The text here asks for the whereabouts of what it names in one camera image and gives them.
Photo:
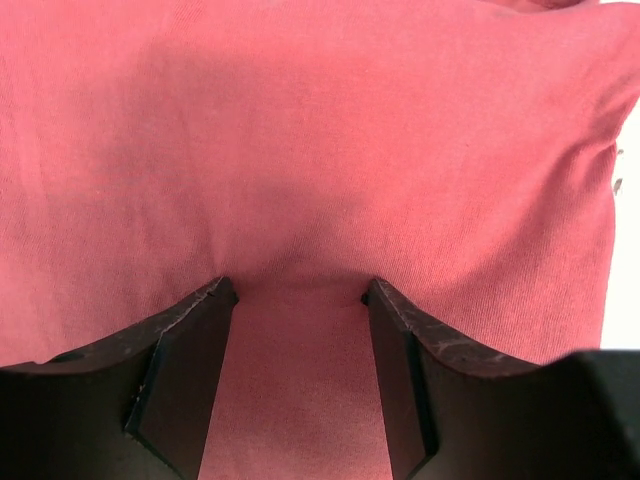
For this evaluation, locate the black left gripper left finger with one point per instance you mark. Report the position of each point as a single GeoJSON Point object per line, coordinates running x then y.
{"type": "Point", "coordinates": [136, 404]}

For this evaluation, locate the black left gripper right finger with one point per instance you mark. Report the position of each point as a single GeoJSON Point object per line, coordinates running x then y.
{"type": "Point", "coordinates": [454, 408]}

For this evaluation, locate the salmon pink t shirt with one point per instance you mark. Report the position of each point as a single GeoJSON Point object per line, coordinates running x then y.
{"type": "Point", "coordinates": [461, 150]}

